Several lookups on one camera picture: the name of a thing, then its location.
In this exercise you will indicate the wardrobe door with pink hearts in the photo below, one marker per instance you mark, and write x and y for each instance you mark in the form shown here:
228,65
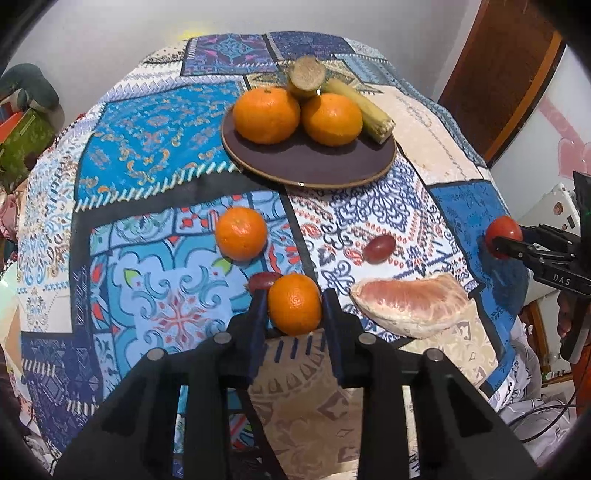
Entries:
554,134

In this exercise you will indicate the small orange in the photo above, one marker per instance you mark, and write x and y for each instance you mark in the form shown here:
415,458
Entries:
294,303
241,232

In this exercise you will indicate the yellow corn cob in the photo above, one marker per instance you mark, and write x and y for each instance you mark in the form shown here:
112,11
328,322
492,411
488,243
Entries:
364,113
305,76

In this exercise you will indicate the brown wooden door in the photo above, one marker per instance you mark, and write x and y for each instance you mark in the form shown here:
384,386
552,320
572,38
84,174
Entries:
503,78

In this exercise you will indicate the dark purple round plate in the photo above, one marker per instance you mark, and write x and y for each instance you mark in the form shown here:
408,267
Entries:
318,161

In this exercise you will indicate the person's right hand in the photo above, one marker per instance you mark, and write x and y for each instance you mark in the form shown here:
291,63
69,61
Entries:
564,316

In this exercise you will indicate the dark red grape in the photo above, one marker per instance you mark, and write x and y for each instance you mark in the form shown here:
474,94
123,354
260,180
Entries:
263,281
379,248

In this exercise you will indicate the red tomato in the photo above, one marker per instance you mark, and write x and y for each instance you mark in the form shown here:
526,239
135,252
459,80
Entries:
505,230

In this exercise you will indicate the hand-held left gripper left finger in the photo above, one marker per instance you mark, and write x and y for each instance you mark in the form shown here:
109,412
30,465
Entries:
257,323

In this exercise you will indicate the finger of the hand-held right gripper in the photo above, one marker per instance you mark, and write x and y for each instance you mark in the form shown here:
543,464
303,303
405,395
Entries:
549,233
512,247

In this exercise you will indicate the peeled pomelo segment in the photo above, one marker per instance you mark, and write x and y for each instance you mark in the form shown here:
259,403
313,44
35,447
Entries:
411,304

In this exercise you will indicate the large orange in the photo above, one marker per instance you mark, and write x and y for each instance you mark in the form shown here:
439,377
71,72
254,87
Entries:
265,115
331,119

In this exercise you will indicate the white case with stickers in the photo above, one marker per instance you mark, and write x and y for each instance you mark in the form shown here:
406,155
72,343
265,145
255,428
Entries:
551,207

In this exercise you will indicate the blue patchwork tablecloth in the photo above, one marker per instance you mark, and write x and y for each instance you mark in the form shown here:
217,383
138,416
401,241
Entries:
161,184

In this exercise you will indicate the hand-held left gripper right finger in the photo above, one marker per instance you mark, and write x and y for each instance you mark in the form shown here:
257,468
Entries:
331,323

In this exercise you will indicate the grey plush toy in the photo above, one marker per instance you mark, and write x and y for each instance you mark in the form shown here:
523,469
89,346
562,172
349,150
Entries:
27,83

